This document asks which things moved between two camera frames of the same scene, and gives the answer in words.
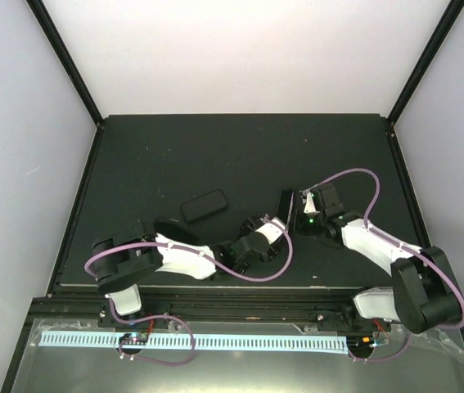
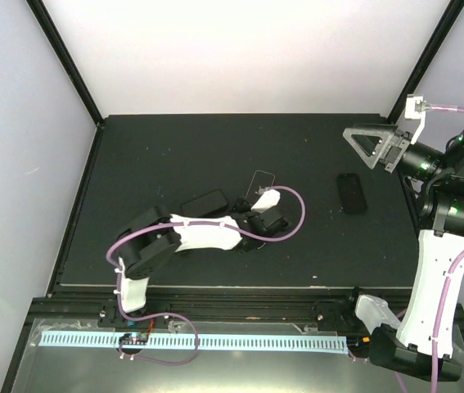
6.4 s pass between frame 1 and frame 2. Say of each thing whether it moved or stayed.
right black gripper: moved
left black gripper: moved
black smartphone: moved
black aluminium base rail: stayed
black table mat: stayed
